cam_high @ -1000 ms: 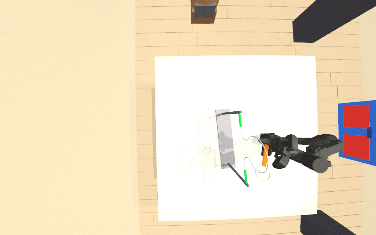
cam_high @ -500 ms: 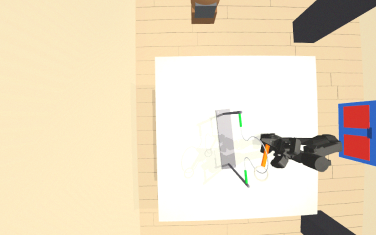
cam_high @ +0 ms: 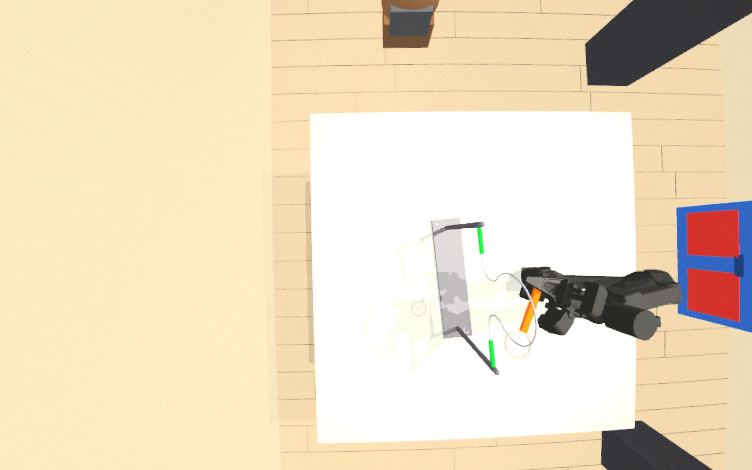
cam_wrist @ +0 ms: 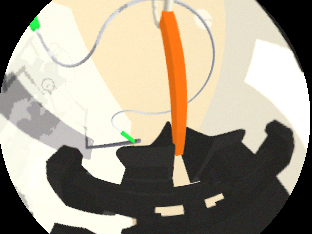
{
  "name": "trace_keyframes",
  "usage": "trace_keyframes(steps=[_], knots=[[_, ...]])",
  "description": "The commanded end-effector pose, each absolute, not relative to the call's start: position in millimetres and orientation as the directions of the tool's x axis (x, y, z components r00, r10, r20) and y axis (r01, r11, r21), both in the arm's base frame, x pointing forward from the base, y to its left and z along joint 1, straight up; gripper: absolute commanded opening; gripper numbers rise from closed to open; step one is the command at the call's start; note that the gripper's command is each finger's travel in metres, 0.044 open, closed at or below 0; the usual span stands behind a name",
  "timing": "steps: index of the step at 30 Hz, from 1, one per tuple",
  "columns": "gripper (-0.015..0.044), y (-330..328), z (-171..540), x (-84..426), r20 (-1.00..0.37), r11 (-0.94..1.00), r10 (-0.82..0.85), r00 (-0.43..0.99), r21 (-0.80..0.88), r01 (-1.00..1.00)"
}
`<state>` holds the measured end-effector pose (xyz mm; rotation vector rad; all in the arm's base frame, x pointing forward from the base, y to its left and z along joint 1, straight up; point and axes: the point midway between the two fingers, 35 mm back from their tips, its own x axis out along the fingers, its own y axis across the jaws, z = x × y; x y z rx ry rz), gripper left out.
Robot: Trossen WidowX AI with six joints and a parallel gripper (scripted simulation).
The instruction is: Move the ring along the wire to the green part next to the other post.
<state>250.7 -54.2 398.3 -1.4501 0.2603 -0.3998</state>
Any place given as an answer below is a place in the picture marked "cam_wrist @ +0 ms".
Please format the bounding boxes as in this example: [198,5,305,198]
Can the orange handle with grey loop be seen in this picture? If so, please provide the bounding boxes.
[152,0,188,156]

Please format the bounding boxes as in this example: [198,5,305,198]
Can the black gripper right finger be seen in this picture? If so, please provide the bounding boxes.
[181,126,245,184]

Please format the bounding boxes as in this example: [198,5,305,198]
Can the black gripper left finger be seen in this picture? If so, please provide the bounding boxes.
[116,121,176,180]

